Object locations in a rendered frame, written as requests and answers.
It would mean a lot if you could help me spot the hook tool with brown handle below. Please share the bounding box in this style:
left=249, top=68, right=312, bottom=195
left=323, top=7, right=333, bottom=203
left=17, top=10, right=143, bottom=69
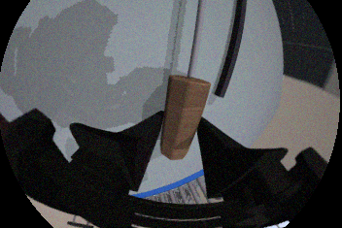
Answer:
left=160, top=0, right=211, bottom=159

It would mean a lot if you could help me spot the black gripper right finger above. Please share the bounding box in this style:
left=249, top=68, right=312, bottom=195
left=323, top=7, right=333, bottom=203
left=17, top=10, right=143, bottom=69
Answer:
left=197, top=116, right=289, bottom=200

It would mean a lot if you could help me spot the black l-shaped bar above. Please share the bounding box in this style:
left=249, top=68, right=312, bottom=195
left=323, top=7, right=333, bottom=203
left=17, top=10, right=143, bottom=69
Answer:
left=214, top=0, right=248, bottom=97

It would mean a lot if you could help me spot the blue tape strip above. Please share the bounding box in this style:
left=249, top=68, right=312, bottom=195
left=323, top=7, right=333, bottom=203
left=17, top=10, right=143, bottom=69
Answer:
left=132, top=170, right=205, bottom=198

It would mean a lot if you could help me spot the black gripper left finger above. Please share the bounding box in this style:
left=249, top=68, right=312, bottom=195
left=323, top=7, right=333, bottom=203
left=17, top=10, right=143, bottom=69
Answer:
left=70, top=111, right=163, bottom=192

